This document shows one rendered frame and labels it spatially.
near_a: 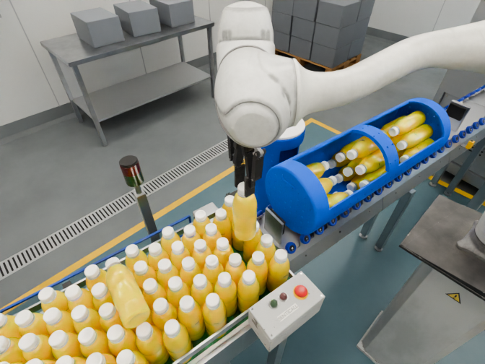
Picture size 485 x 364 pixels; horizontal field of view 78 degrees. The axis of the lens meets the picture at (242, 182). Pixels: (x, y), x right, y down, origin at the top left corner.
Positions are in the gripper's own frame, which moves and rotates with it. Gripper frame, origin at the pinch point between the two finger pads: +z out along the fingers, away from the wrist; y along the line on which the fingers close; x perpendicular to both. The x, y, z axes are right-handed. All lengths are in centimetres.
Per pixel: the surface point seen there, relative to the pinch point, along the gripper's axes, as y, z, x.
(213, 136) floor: 193, 137, -98
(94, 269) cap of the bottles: 18, 27, 43
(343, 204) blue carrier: -8.6, 26.4, -38.3
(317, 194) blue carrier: -4.4, 18.1, -27.3
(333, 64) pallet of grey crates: 219, 117, -310
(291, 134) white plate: 43, 34, -60
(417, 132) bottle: 0, 23, -96
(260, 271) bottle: -10.0, 31.3, 0.7
